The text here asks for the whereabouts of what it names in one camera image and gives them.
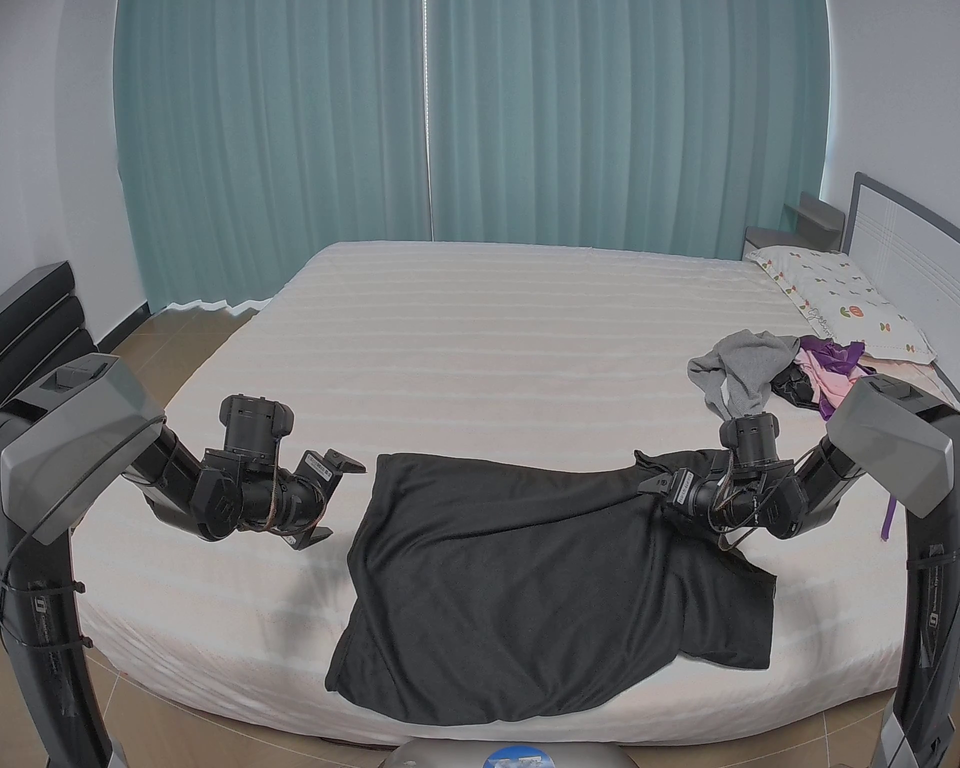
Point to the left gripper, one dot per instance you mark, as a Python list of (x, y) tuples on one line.
[(289, 506)]

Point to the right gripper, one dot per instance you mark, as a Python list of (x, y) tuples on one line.
[(694, 499)]

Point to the black T-shirt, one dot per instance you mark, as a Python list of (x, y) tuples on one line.
[(525, 585)]

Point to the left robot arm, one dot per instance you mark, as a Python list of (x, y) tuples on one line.
[(67, 442)]

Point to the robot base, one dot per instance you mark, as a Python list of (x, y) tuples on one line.
[(450, 757)]

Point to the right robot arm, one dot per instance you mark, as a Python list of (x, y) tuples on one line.
[(892, 442)]

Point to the pile of clothes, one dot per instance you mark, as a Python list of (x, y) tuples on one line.
[(825, 382)]

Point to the bed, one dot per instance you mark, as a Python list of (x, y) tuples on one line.
[(487, 337)]

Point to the grey garment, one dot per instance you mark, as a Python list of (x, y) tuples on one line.
[(746, 367)]

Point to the white printed pillow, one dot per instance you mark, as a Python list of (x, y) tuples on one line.
[(840, 296)]

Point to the grey bedside table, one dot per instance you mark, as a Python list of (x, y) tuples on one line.
[(814, 217)]

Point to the black dressing table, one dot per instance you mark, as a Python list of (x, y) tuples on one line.
[(37, 315)]

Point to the blue-green curtain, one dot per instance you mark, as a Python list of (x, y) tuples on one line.
[(270, 150), (622, 127)]

